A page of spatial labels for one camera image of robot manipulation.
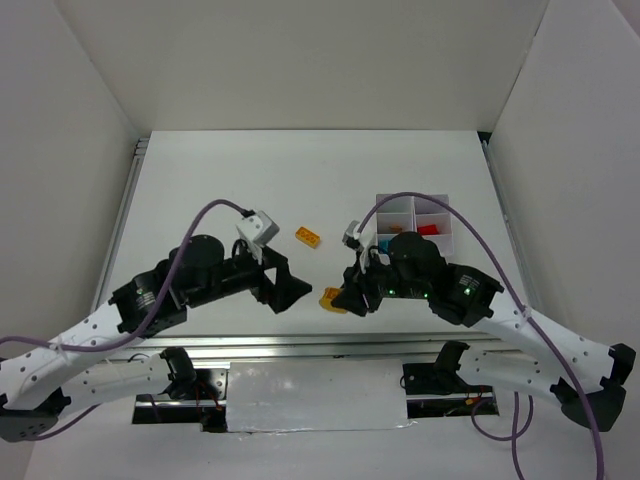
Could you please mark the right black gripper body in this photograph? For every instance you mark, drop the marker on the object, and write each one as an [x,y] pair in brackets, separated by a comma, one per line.
[362,284]

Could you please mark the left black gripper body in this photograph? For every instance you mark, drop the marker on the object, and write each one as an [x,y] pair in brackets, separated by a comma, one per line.
[267,278]

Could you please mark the yellow oval lego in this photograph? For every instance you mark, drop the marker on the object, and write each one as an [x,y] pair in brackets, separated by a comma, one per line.
[330,293]

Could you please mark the orange lego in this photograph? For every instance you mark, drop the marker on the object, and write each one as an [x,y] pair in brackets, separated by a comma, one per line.
[307,237]

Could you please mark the red rectangular lego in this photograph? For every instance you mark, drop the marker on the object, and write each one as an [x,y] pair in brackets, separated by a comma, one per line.
[428,230]

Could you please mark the white divided container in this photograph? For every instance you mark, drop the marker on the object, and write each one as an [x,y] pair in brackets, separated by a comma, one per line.
[397,212]
[429,212]

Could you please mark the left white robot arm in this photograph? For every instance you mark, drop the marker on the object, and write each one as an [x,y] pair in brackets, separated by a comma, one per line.
[71,374]

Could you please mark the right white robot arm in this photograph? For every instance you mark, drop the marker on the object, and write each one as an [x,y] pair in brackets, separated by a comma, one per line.
[585,379]

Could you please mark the white foil sheet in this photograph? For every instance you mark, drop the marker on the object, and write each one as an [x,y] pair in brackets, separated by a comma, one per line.
[315,395]

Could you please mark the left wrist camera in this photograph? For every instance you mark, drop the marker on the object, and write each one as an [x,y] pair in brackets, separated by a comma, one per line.
[257,229]

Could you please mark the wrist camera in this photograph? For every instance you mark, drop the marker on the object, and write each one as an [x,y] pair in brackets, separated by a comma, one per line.
[257,229]
[365,244]

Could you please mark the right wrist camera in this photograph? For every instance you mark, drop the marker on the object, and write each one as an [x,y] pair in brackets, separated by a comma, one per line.
[365,244]

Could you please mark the aluminium front rail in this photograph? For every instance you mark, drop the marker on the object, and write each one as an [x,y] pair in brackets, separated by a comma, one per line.
[331,345]

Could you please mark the aluminium rail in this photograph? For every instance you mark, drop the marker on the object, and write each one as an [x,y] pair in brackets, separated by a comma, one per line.
[331,345]
[138,157]
[529,288]

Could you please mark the left aluminium rail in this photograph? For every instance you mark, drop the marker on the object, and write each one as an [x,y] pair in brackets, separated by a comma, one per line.
[138,157]

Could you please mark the right aluminium rail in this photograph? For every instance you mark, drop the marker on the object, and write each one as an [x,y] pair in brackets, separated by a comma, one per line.
[529,288]

